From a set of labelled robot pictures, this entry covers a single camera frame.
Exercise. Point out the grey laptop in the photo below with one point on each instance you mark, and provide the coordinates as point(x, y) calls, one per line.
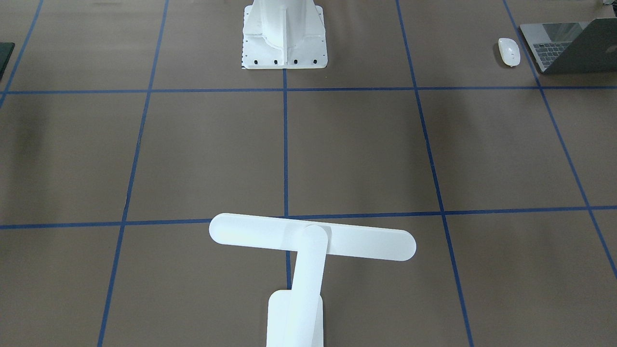
point(573, 47)

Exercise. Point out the black mouse pad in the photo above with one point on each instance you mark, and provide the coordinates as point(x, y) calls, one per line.
point(6, 50)

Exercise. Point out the white desk lamp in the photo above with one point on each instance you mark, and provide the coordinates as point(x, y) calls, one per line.
point(295, 316)

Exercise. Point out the white computer mouse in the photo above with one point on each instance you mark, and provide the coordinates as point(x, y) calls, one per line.
point(509, 52)

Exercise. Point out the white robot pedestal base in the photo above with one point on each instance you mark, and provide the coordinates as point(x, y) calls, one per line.
point(284, 34)

